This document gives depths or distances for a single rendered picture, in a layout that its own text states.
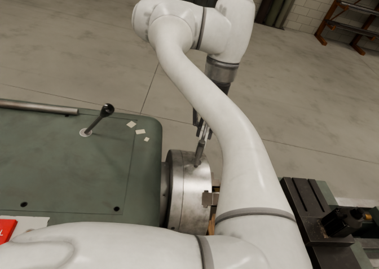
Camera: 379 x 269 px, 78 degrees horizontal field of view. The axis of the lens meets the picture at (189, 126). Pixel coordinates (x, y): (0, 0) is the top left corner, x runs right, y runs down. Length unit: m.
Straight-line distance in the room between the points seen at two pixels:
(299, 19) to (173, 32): 7.24
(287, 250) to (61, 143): 0.66
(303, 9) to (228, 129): 7.35
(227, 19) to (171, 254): 0.50
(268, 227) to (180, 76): 0.29
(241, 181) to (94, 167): 0.48
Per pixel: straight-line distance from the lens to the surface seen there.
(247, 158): 0.33
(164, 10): 0.57
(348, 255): 1.24
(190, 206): 0.73
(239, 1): 0.61
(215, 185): 0.91
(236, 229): 0.28
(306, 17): 7.77
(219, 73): 0.63
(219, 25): 0.59
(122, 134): 0.79
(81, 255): 0.23
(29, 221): 0.66
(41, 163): 0.74
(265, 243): 0.27
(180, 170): 0.74
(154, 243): 0.24
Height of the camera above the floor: 1.82
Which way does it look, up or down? 42 degrees down
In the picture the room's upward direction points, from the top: 17 degrees clockwise
